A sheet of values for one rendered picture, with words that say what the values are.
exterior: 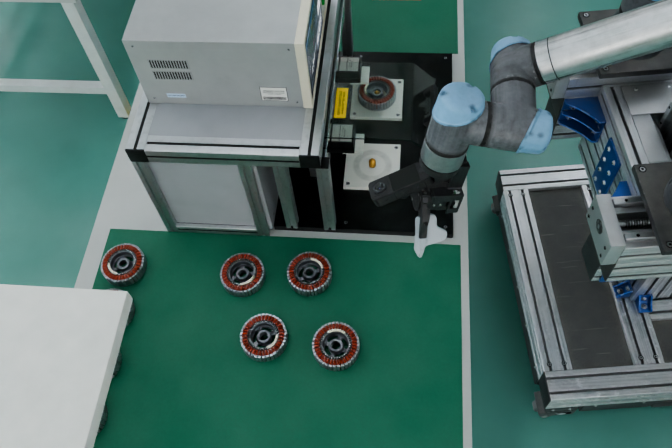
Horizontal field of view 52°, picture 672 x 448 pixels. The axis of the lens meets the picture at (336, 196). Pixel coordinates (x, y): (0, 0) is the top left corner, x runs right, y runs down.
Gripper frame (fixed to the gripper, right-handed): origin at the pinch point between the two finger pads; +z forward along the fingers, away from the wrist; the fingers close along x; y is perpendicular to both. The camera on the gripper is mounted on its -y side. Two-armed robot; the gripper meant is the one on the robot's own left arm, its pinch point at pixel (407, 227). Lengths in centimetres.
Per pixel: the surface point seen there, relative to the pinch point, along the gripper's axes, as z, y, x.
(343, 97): 5.6, -5.0, 43.3
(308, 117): 3.1, -14.9, 34.4
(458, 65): 27, 40, 78
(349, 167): 33, 0, 45
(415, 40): 28, 29, 92
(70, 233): 126, -93, 97
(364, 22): 29, 15, 103
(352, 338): 38.1, -6.8, -4.0
